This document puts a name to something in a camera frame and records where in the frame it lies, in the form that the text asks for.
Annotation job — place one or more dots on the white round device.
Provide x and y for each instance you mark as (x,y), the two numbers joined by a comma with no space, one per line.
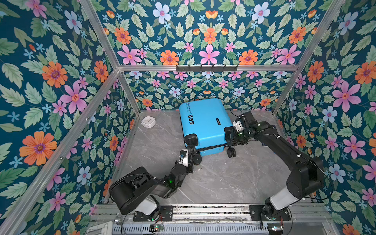
(148,122)

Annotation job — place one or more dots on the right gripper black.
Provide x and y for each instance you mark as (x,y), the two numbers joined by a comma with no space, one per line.
(239,142)

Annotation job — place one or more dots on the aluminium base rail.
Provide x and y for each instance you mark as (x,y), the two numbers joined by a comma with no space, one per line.
(247,213)

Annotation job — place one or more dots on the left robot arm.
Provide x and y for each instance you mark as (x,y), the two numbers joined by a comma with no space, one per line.
(136,190)

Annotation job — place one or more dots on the blue suitcase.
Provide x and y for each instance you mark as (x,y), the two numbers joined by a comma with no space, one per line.
(205,125)

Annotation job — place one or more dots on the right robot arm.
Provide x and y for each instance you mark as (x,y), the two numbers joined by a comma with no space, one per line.
(306,174)

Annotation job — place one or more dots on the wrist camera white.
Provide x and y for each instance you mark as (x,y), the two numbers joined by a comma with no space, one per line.
(184,157)
(238,125)

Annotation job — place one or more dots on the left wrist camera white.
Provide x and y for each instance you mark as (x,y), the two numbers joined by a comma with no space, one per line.
(184,157)

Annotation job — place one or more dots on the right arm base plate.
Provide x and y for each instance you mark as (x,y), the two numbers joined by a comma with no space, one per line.
(268,213)

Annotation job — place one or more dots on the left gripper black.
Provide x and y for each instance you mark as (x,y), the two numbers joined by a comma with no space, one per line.
(191,164)

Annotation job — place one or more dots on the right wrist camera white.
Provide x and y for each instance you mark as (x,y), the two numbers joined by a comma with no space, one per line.
(238,125)

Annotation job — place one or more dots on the black coat hook rail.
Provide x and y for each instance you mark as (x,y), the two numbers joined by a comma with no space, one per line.
(205,68)

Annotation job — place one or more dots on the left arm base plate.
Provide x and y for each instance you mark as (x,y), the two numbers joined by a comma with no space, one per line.
(163,213)

